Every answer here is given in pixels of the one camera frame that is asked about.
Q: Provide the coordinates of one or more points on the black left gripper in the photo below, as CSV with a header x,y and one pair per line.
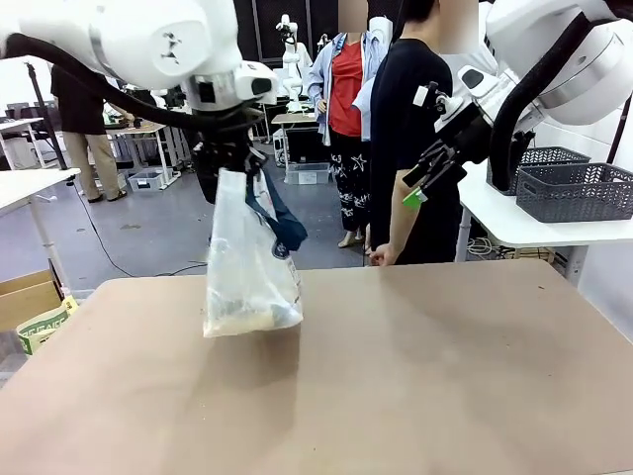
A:
x,y
222,153

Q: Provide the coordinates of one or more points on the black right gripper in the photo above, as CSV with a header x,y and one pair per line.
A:
x,y
465,138

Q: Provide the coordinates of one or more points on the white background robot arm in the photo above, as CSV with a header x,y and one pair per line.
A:
x,y
294,59

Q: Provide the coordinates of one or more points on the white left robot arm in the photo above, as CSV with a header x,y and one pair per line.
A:
x,y
148,39

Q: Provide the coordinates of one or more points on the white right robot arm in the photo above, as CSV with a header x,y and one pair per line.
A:
x,y
583,74

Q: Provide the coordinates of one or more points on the person's right forearm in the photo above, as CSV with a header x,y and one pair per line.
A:
x,y
400,222

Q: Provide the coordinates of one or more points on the person's right hand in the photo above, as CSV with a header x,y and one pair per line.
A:
x,y
383,255

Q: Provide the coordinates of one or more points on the person in black t-shirt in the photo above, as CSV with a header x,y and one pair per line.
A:
x,y
415,123

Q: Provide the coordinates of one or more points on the clear storage bin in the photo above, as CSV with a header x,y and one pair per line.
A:
x,y
147,181
306,174

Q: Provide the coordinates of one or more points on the small background table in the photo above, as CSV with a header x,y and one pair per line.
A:
x,y
294,120

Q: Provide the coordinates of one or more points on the wooden background table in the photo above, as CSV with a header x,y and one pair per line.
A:
x,y
143,129

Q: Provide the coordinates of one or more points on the white side table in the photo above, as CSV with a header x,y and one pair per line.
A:
x,y
519,232

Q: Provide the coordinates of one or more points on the mannequin blue shirt red top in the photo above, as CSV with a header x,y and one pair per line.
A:
x,y
346,99

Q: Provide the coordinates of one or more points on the background person dark shirt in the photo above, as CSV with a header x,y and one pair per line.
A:
x,y
81,128

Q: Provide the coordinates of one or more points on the black tripod stand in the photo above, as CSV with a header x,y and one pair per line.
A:
x,y
47,119
620,128

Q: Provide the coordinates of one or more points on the white work table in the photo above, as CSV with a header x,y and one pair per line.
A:
x,y
29,188

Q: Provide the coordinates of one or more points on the cardboard box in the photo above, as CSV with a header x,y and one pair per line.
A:
x,y
27,299

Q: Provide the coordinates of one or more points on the paper sack green print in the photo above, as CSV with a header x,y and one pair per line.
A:
x,y
44,326

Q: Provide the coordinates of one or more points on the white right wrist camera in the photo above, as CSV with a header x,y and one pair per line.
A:
x,y
437,106

